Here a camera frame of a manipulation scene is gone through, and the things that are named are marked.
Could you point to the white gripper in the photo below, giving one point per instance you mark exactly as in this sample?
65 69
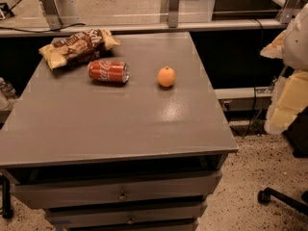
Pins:
297 45

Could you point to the red coke can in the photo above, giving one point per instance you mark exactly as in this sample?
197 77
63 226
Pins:
109 71

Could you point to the orange fruit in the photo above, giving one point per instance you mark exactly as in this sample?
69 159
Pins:
166 77

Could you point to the black office chair base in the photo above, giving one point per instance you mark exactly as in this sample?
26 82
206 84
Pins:
265 195

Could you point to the top cabinet drawer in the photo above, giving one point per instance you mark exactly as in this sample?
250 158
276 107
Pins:
81 193

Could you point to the cabinet drawer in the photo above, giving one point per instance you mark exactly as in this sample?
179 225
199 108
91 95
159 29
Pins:
81 193
128 215

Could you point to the grey drawer cabinet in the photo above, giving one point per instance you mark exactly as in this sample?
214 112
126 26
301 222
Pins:
68 128

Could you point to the brown chip bag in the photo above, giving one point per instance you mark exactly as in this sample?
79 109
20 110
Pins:
82 47

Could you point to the black stand leg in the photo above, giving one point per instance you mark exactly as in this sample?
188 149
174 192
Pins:
7 211

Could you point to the metal railing frame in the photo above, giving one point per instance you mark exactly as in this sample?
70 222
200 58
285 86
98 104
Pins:
63 17

